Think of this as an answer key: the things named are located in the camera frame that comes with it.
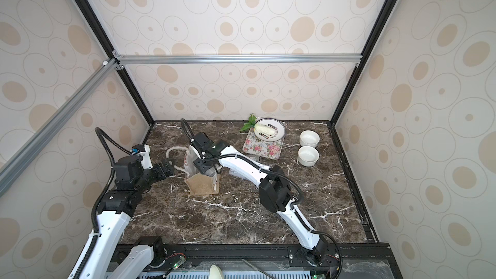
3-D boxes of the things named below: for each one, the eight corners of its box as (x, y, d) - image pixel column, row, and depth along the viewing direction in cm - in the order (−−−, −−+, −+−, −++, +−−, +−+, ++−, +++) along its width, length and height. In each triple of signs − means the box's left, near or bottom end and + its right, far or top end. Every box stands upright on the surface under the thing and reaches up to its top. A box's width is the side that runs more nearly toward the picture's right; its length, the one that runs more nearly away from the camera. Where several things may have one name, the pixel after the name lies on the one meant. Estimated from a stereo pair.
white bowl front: (299, 166, 102) (300, 162, 98) (296, 151, 109) (297, 146, 105) (319, 166, 102) (321, 162, 98) (315, 151, 109) (317, 146, 105)
